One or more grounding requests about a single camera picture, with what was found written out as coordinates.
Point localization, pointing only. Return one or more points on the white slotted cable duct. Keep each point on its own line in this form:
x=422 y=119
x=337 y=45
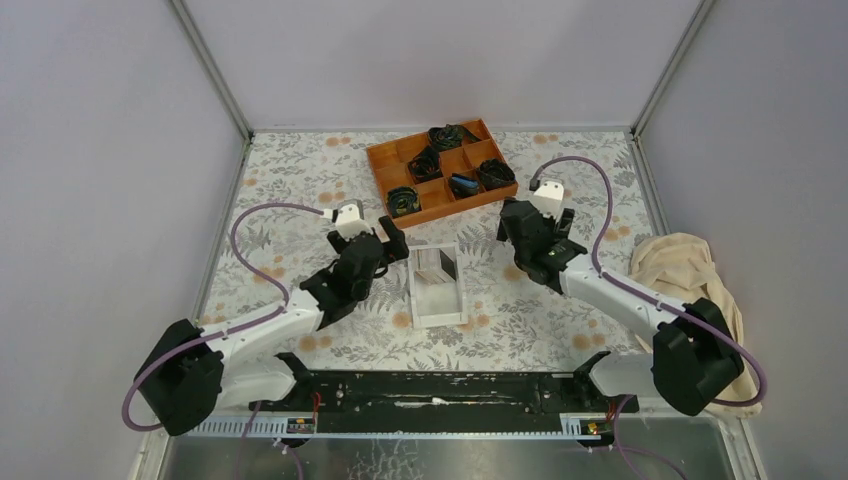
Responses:
x=300 y=428

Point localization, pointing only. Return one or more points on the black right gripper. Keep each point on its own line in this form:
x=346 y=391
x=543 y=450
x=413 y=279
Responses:
x=567 y=218

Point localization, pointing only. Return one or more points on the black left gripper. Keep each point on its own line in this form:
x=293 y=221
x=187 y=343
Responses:
x=395 y=247

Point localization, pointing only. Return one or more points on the white plastic card box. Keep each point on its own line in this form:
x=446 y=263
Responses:
x=437 y=285

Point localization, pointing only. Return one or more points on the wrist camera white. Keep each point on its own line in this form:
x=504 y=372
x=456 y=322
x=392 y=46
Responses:
x=547 y=197
x=349 y=220

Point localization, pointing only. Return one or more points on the blue black card item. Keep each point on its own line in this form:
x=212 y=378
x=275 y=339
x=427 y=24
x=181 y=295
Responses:
x=463 y=186

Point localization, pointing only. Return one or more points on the rolled black belt front-left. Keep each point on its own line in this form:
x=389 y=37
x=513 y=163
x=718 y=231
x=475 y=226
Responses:
x=402 y=201

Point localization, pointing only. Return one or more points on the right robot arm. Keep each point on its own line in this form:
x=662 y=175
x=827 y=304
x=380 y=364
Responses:
x=690 y=361

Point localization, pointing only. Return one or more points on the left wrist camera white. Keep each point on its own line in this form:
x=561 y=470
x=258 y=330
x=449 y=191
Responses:
x=349 y=220

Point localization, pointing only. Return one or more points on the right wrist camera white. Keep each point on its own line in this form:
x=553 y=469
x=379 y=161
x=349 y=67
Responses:
x=547 y=197

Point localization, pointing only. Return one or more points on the rolled black belt top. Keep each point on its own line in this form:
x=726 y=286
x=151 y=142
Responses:
x=450 y=136

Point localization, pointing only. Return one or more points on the rolled black belt middle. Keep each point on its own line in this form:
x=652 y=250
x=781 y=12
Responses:
x=425 y=166

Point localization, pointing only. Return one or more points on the orange wooden divided tray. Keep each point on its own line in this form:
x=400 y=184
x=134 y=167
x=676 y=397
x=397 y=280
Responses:
x=388 y=162

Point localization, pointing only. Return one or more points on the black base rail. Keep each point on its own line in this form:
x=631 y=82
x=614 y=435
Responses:
x=443 y=402

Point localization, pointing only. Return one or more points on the rolled black belt right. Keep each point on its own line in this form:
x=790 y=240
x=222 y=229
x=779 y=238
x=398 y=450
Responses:
x=495 y=174

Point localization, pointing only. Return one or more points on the beige crumpled cloth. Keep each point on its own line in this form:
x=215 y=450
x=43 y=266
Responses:
x=680 y=265

